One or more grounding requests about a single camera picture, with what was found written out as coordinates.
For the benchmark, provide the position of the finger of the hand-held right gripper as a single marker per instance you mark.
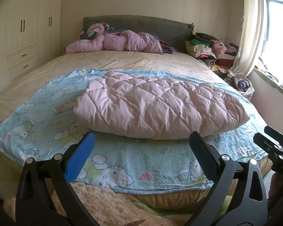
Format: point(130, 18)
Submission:
point(265, 143)
point(277, 135)

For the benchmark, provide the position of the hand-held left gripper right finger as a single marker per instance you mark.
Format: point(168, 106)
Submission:
point(204, 157)

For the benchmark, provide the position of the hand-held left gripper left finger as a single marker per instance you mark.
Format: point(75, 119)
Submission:
point(81, 155)

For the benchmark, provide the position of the pink quilted jacket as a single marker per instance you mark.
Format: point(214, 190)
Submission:
point(155, 103)

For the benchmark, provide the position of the clothes on windowsill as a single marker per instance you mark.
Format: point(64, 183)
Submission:
point(276, 75)

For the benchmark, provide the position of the bag of clothes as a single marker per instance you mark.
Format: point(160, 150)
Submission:
point(241, 84)

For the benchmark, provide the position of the pile of folded clothes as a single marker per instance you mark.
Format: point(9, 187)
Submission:
point(202, 48)

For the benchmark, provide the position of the beige plush blanket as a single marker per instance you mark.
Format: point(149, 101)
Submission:
point(96, 204)

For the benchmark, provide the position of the blue cartoon print sheet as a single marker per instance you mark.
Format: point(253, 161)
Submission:
point(49, 113)

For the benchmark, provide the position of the window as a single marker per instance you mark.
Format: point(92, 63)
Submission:
point(278, 33)

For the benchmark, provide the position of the bed with beige cover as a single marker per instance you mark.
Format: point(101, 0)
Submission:
point(132, 61)

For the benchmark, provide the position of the cream curtain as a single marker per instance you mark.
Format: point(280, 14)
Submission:
point(250, 28)

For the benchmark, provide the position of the striped colourful garment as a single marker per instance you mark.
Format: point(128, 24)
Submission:
point(167, 47)

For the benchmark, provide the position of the dark teal cloth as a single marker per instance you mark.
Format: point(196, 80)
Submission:
point(88, 34)

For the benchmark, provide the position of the crumpled pink padded coat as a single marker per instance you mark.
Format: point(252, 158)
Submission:
point(132, 41)

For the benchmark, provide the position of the cream wardrobe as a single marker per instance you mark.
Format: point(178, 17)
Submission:
point(26, 28)

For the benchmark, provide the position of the grey padded headboard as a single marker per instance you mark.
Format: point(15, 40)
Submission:
point(143, 24)

